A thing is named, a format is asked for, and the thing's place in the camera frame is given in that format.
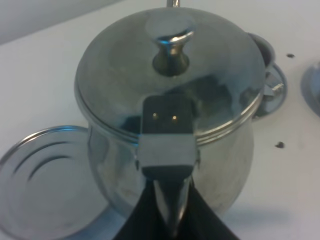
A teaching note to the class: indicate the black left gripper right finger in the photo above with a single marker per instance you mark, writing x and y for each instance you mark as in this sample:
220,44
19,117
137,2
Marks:
193,218

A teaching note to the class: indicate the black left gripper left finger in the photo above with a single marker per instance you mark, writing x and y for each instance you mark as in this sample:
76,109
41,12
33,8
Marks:
145,222

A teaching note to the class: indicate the far stainless steel saucer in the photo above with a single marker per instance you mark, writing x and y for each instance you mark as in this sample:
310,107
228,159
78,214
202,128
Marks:
275,92

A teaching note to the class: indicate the stainless steel saucer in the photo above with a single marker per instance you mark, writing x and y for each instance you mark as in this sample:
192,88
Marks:
275,92
310,87

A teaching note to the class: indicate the near stainless steel saucer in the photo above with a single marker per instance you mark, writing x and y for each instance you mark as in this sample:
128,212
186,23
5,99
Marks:
310,87

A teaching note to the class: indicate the far stainless steel teacup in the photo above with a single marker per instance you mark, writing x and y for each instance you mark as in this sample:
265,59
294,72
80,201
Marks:
266,49

